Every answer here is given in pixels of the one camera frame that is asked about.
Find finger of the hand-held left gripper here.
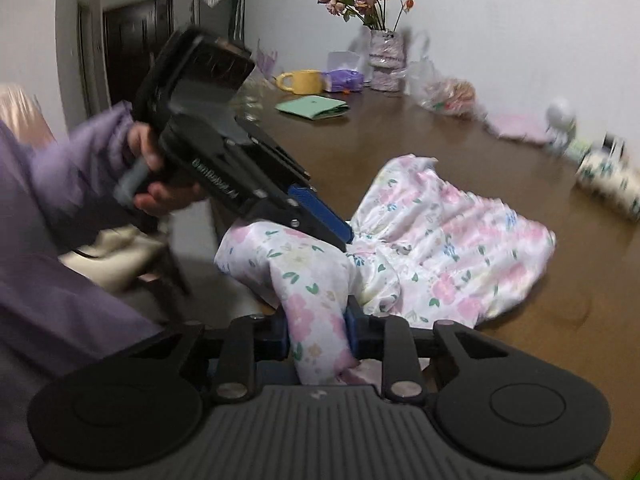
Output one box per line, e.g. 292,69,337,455
249,197,347,254
287,185,353,244

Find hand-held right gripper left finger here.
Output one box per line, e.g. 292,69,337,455
125,315,292,404

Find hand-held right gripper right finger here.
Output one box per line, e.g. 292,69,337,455
345,296,511,404

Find pink floral clothes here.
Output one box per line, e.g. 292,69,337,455
214,153,557,387

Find person's left forearm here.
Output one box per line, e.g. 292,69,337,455
27,102,153,243

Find person's left hand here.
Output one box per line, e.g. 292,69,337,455
127,122,207,219

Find clear glass jar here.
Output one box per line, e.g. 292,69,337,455
234,64,274,122

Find dark wooden door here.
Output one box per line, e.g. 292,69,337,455
102,0,176,111

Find green booklet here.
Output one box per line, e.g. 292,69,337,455
274,95,350,122

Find yellow mug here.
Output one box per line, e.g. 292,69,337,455
275,69,327,97

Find grey refrigerator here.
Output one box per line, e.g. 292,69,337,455
192,0,247,52

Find purple tissue pack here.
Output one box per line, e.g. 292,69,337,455
322,69,366,94

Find chair with beige cushion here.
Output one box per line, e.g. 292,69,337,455
59,224,192,302

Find pink knitted vase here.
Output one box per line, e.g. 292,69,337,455
367,28,407,94

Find clear plastic snack bag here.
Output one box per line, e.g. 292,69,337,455
407,35,489,119

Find pink book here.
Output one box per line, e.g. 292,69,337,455
486,112,552,144

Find person's purple jacket torso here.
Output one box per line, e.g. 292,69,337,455
0,119,167,480

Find white round device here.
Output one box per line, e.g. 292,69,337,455
544,97,579,154

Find folded green flower cloth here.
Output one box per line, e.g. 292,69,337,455
574,151,640,222

